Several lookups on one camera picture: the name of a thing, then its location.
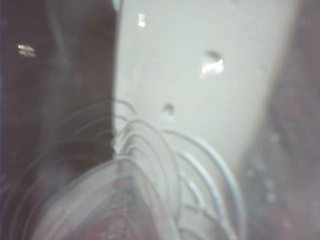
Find clear red-label mineral water bottle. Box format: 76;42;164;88
0;0;320;240

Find brown desk partition panel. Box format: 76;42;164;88
0;0;120;161

